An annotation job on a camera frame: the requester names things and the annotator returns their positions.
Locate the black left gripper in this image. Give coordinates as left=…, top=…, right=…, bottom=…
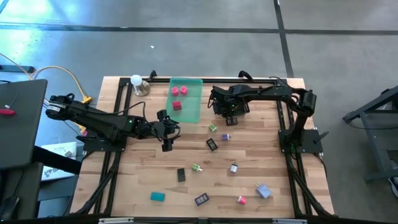
left=146, top=108, right=181, bottom=153

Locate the green translucent plastic tray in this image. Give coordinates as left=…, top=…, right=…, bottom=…
left=164, top=77, right=203, bottom=124

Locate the grey metal bracket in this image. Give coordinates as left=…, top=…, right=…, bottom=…
left=272, top=218, right=308, bottom=224
left=98, top=217, right=134, bottom=224

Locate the black low furniture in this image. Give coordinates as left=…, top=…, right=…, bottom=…
left=0, top=146, right=81, bottom=224

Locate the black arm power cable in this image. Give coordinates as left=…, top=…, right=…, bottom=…
left=269, top=75, right=292, bottom=90

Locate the white light bulb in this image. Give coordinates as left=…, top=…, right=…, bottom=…
left=130, top=74, right=151, bottom=97

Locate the black metal cart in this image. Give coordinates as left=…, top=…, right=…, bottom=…
left=341, top=85, right=398, bottom=184

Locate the lavender plug charger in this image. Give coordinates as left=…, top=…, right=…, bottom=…
left=255, top=183, right=272, bottom=200

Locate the black desk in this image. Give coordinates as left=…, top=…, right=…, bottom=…
left=0, top=79, right=48, bottom=170

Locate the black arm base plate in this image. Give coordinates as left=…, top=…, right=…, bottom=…
left=278, top=129, right=324, bottom=155
left=76, top=126, right=128, bottom=153

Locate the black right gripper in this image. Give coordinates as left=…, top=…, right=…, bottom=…
left=210, top=85, right=249, bottom=127

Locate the person's shoe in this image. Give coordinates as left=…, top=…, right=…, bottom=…
left=391, top=177, right=398, bottom=210

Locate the red handled screwdriver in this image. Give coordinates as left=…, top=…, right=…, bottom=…
left=0, top=92, right=20, bottom=116

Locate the white cardboard box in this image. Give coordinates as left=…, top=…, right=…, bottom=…
left=40, top=141, right=78, bottom=182

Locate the yellow cable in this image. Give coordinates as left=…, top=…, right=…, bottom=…
left=0, top=52, right=93, bottom=136

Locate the black metal table frame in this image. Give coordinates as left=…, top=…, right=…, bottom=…
left=70, top=77, right=335, bottom=218

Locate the black flat floor bar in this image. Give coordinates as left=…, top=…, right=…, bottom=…
left=0, top=64, right=35, bottom=74

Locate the dark violet display module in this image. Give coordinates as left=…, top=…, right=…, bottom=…
left=194, top=193, right=210, bottom=207

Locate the black display meter module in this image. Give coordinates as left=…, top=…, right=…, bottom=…
left=205, top=138, right=219, bottom=152

